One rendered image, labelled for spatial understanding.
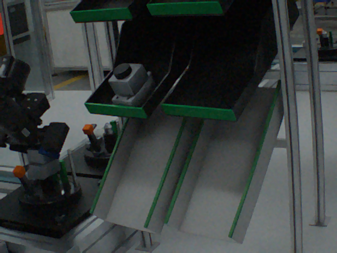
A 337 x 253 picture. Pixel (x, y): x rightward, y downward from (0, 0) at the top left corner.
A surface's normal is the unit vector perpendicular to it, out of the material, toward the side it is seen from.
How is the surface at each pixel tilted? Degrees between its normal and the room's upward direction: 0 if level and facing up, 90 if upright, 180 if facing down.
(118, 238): 90
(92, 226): 0
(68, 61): 90
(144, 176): 45
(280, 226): 0
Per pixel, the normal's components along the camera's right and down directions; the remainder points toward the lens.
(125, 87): -0.51, 0.68
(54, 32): -0.57, 0.31
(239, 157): -0.53, -0.45
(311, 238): -0.14, -0.95
